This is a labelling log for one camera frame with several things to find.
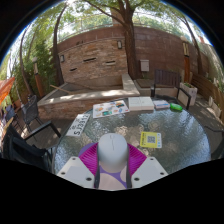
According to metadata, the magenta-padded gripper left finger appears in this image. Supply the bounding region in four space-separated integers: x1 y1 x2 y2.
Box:
56 143 101 190

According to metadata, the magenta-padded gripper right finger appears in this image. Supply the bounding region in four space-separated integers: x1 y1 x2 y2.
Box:
127 143 169 190

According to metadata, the white computer mouse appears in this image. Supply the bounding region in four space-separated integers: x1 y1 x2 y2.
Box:
97 132 130 174

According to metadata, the purple paw-shaped mouse pad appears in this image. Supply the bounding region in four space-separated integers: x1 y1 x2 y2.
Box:
78 142 129 191

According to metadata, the yellow printed card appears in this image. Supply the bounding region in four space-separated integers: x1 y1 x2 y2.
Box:
139 131 163 149

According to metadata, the white license plate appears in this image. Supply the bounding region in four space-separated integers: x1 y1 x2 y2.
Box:
65 113 92 138

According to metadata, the black metal armchair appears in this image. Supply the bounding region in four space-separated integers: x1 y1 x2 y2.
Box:
0 119 62 173
203 124 224 161

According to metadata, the white and blue box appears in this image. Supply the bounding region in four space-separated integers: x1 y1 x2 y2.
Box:
152 99 171 110

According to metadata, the flat white box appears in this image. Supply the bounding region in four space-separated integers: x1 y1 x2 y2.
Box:
128 96 155 112

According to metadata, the green plastic packet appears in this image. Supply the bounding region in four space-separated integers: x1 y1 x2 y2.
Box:
169 102 184 112

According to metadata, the colourful printed leaflet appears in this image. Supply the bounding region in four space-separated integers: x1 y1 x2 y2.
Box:
92 99 130 119

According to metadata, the stone raised basin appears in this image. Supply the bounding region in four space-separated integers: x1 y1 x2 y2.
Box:
37 73 141 121

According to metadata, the black mesh chair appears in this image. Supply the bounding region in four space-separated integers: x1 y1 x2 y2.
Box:
20 94 43 129

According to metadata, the wooden stick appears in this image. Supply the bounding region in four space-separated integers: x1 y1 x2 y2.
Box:
49 84 72 94

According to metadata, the white planter box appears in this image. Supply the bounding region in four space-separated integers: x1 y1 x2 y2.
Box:
179 81 198 107

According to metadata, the small white planter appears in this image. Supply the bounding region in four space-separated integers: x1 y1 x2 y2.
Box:
208 95 223 118

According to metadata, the orange parasol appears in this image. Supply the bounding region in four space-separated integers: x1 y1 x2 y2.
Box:
0 77 16 106

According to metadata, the tree trunk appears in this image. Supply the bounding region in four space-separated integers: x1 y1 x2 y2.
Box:
123 0 139 80

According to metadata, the wooden lamp post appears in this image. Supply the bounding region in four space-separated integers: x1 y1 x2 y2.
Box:
32 56 44 98
181 41 191 84

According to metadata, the grey wall utility box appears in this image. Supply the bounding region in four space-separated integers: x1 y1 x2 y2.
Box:
139 59 150 72

